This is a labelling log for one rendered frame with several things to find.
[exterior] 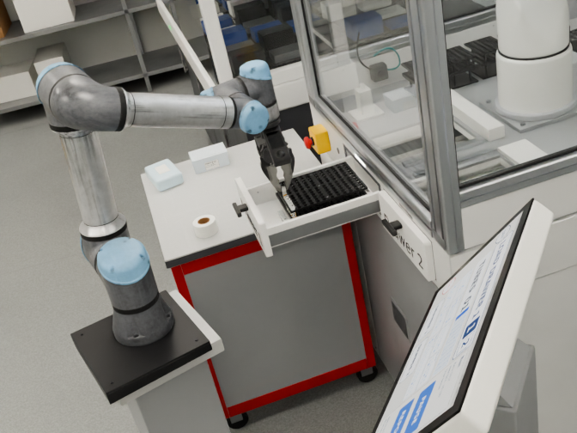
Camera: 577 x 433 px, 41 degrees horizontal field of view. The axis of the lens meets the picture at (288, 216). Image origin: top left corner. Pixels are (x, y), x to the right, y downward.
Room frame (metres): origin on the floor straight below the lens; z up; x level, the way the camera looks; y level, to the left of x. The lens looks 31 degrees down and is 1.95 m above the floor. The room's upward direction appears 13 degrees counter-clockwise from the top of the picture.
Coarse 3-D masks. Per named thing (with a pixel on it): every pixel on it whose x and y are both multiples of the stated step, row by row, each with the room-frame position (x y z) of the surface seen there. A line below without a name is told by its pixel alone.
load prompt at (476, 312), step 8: (512, 232) 1.09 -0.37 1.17; (504, 240) 1.09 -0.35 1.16; (496, 248) 1.10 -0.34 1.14; (504, 248) 1.06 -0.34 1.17; (496, 256) 1.06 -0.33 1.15; (496, 264) 1.03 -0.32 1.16; (488, 272) 1.03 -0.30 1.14; (496, 272) 0.99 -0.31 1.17; (488, 280) 1.00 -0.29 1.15; (480, 288) 1.01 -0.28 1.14; (488, 288) 0.97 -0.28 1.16; (480, 296) 0.97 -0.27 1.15; (488, 296) 0.94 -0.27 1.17; (480, 304) 0.94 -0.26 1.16; (472, 312) 0.95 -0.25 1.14; (480, 312) 0.91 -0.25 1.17; (472, 320) 0.91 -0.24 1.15; (480, 320) 0.89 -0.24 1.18; (464, 328) 0.92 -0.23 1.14; (472, 328) 0.89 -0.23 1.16; (464, 336) 0.89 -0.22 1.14; (472, 336) 0.86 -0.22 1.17; (464, 344) 0.87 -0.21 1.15; (456, 352) 0.87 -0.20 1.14
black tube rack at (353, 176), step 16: (304, 176) 1.97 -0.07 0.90; (320, 176) 1.95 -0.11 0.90; (336, 176) 1.93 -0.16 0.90; (352, 176) 1.91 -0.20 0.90; (288, 192) 1.90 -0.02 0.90; (304, 192) 1.89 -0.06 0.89; (320, 192) 1.87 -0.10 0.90; (336, 192) 1.85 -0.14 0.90; (352, 192) 1.83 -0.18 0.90; (304, 208) 1.80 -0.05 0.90; (320, 208) 1.83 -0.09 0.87
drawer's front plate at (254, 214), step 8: (240, 184) 1.96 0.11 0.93; (240, 192) 1.94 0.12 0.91; (248, 192) 1.90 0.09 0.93; (240, 200) 1.99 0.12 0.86; (248, 200) 1.86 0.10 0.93; (248, 208) 1.85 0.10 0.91; (256, 208) 1.80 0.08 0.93; (256, 216) 1.76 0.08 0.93; (256, 224) 1.77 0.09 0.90; (264, 224) 1.73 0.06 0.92; (264, 232) 1.72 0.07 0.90; (264, 240) 1.72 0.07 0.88; (264, 248) 1.72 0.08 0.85
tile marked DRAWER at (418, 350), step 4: (424, 340) 1.05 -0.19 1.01; (420, 344) 1.06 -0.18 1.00; (424, 344) 1.04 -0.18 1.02; (416, 348) 1.06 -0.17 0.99; (420, 348) 1.04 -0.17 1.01; (416, 352) 1.04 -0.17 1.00; (420, 352) 1.02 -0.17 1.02; (412, 356) 1.05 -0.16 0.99; (416, 356) 1.02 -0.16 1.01; (412, 360) 1.03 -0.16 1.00; (416, 360) 1.01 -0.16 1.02; (408, 364) 1.03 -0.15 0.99; (412, 364) 1.01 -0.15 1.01; (408, 368) 1.01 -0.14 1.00; (412, 368) 0.99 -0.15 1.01; (404, 372) 1.01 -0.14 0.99; (408, 372) 1.00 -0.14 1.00; (412, 372) 0.98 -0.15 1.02; (404, 376) 0.99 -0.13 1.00
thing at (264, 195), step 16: (336, 160) 2.04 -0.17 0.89; (352, 160) 2.04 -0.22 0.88; (368, 176) 1.92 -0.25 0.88; (256, 192) 1.99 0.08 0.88; (272, 192) 1.99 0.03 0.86; (368, 192) 1.91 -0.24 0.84; (272, 208) 1.95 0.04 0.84; (336, 208) 1.78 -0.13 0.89; (352, 208) 1.78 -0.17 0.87; (368, 208) 1.79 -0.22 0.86; (272, 224) 1.86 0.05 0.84; (288, 224) 1.76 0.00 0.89; (304, 224) 1.76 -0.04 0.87; (320, 224) 1.77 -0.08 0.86; (336, 224) 1.77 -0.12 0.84; (272, 240) 1.74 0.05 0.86; (288, 240) 1.75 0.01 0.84
